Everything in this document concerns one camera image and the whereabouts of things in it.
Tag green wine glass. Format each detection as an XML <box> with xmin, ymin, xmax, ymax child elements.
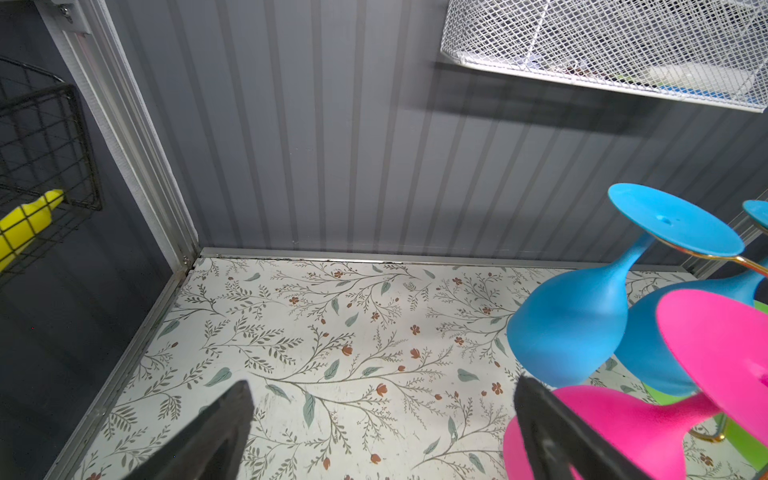
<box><xmin>643</xmin><ymin>290</ymin><xmax>767</xmax><ymax>447</ymax></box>

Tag black wire wall basket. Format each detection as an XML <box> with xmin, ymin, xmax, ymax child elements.
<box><xmin>1</xmin><ymin>57</ymin><xmax>102</xmax><ymax>283</ymax></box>

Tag white marker in basket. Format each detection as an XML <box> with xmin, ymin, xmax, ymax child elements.
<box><xmin>644</xmin><ymin>62</ymin><xmax>755</xmax><ymax>95</ymax></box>

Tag pink wine glass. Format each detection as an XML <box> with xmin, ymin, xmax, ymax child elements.
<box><xmin>502</xmin><ymin>289</ymin><xmax>768</xmax><ymax>480</ymax></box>

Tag left blue wine glass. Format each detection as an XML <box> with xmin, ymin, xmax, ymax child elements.
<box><xmin>507</xmin><ymin>183</ymin><xmax>745</xmax><ymax>388</ymax></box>

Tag gold wire glass rack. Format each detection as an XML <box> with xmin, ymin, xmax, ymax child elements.
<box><xmin>647</xmin><ymin>230</ymin><xmax>768</xmax><ymax>445</ymax></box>

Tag floral table mat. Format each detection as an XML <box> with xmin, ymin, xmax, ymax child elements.
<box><xmin>47</xmin><ymin>256</ymin><xmax>768</xmax><ymax>480</ymax></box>

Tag blue wine glass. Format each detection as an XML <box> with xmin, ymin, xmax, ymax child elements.
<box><xmin>609</xmin><ymin>184</ymin><xmax>767</xmax><ymax>397</ymax></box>
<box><xmin>507</xmin><ymin>183</ymin><xmax>745</xmax><ymax>388</ymax></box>

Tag right blue wine glass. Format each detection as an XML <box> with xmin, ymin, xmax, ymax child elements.
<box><xmin>609</xmin><ymin>184</ymin><xmax>767</xmax><ymax>397</ymax></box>

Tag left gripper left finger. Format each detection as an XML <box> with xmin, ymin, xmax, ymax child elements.
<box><xmin>127</xmin><ymin>380</ymin><xmax>254</xmax><ymax>479</ymax></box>

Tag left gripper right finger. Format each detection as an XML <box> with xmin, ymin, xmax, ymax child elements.
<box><xmin>513</xmin><ymin>377</ymin><xmax>648</xmax><ymax>479</ymax></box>

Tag white mesh wall basket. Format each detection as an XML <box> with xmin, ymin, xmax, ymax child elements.
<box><xmin>440</xmin><ymin>1</ymin><xmax>767</xmax><ymax>113</ymax></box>

